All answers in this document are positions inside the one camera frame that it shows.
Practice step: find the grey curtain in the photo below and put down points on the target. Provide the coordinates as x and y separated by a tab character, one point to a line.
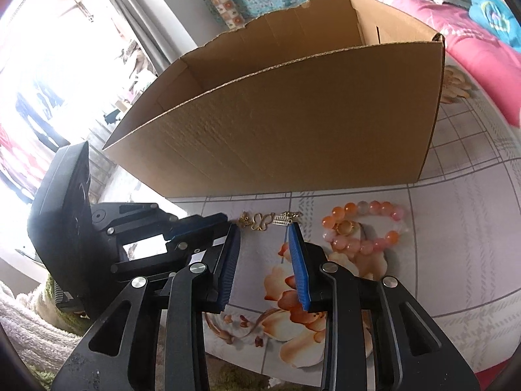
154	20

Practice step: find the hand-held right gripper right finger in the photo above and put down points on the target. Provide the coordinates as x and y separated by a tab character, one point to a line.
299	269

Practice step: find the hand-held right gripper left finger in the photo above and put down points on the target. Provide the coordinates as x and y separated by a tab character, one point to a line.
228	269

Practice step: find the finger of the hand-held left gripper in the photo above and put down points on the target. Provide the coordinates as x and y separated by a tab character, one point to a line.
195	225
163	258

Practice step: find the blue printed quilt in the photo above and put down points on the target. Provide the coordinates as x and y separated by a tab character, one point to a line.
494	16

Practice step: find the pink floral quilt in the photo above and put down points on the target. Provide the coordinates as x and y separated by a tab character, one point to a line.
447	36

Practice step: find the brown cardboard box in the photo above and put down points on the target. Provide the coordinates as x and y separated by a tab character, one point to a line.
285	130

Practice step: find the checked patterned tall box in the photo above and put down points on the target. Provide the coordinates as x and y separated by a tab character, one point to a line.
228	8

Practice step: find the floral tablecloth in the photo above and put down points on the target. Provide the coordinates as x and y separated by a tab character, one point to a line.
447	232

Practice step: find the white fluffy blanket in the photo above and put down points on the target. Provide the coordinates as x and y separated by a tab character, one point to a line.
24	317

